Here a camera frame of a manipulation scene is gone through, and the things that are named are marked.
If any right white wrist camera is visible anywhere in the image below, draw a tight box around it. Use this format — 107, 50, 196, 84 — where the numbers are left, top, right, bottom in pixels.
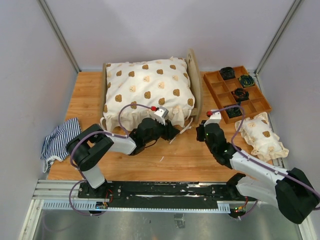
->
203, 109, 222, 126

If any black orange rolled sock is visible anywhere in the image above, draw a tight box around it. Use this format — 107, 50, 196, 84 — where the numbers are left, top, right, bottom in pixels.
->
231, 88, 250, 103

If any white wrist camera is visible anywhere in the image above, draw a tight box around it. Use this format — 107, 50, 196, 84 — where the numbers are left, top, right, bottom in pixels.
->
153, 106, 169, 126
203, 109, 222, 126

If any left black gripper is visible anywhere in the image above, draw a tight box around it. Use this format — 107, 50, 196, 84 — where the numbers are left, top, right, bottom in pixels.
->
144, 117, 181, 145

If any wooden pet bed frame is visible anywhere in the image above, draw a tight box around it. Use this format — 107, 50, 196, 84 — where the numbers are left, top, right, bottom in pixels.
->
99, 48, 204, 123

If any white slotted cable duct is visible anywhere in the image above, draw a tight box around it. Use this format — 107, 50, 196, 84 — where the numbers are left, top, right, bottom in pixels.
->
42, 200, 231, 214

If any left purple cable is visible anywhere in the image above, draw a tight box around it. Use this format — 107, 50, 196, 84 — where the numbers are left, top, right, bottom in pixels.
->
69, 102, 157, 178

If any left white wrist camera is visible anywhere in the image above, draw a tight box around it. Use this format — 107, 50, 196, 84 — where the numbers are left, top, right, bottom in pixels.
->
153, 106, 169, 126

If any green black rolled sock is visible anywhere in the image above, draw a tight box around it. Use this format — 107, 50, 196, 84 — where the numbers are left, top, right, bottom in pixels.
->
238, 74, 255, 88

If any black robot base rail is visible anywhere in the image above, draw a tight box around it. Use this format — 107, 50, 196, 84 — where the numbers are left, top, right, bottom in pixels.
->
77, 181, 246, 207

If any orange wooden compartment tray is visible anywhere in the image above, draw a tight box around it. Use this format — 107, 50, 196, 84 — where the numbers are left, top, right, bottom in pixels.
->
203, 66, 272, 124

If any left aluminium frame post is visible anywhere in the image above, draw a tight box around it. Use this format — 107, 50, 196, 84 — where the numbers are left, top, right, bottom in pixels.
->
36, 0, 81, 74

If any bear print bed cushion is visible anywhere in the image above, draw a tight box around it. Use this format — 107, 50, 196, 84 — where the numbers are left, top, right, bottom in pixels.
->
100, 57, 195, 132

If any striped blue white cloth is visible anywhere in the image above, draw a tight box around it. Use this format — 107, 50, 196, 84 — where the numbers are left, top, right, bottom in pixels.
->
40, 117, 81, 173

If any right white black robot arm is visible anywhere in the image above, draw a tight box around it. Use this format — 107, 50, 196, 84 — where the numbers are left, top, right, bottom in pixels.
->
196, 120, 320, 224

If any black rolled sock back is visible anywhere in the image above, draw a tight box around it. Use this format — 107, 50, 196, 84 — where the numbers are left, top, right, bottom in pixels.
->
219, 66, 236, 81

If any dark green rolled sock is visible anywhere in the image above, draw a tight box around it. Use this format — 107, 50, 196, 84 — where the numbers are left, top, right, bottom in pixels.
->
225, 104, 243, 119

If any small bear print pillow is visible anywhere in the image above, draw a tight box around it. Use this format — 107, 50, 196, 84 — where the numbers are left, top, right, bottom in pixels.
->
234, 112, 289, 162

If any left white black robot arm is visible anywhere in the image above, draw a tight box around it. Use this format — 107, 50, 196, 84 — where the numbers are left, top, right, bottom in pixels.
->
66, 117, 180, 198

